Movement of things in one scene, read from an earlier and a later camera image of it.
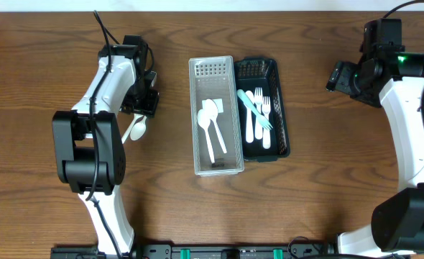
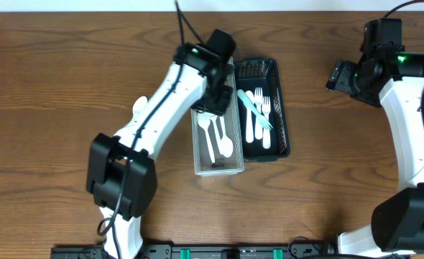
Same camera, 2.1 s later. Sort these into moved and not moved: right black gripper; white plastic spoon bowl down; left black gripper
Moved: white plastic spoon bowl down; left black gripper
Not moved: right black gripper
